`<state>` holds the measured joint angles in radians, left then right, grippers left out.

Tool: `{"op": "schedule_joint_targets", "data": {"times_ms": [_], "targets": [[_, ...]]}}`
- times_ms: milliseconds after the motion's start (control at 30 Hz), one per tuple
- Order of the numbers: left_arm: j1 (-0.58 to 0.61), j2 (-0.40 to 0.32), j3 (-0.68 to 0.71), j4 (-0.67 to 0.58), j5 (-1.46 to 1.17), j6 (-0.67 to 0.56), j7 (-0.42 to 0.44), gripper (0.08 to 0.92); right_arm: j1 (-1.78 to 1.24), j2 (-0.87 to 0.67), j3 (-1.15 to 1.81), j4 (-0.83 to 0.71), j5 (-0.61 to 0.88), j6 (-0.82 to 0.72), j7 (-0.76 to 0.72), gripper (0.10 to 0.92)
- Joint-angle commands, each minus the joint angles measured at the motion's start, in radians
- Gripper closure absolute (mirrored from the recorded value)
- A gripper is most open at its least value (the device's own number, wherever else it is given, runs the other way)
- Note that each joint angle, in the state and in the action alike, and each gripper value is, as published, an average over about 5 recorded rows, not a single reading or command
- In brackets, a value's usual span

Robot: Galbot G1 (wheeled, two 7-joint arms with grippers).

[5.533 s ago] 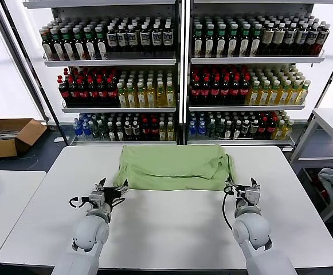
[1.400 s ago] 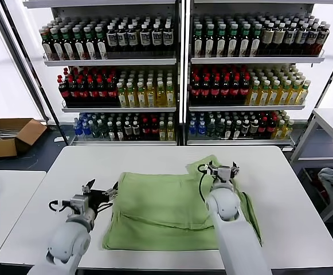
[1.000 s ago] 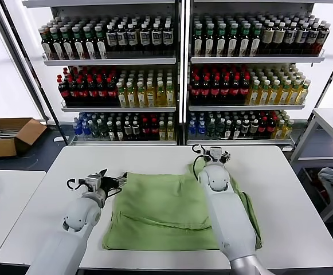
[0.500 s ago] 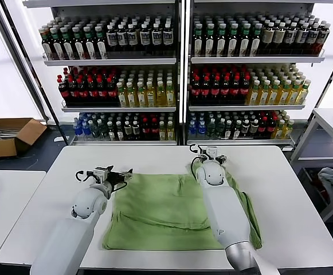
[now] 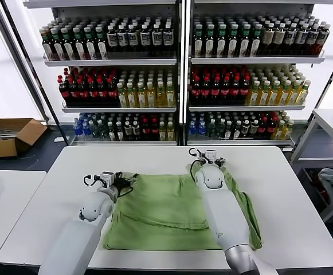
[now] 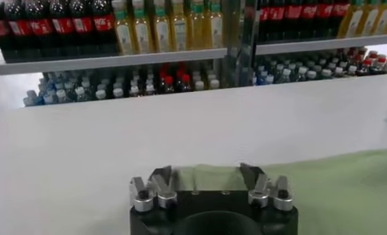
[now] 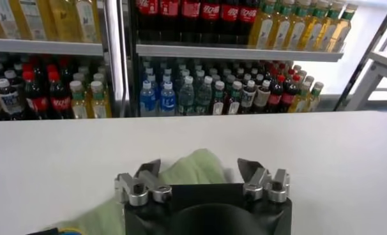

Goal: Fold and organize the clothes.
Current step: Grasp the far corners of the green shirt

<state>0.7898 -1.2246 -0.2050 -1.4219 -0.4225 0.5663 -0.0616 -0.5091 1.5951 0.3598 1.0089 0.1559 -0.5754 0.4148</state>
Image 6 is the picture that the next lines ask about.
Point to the small dark white-cap bottle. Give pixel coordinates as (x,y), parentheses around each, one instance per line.
(101,94)
(338,71)
(150,88)
(118,92)
(311,74)
(352,69)
(134,91)
(326,73)

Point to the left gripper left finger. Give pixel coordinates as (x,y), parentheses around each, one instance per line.
(142,201)

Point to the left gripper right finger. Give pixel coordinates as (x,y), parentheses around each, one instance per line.
(283,201)

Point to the light green polo shirt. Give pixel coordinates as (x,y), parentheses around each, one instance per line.
(340,191)

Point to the grey metal shelf unit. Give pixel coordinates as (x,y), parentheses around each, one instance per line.
(117,60)
(324,44)

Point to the blue water bottle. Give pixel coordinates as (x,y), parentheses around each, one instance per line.
(30,98)
(48,99)
(269,78)
(261,77)

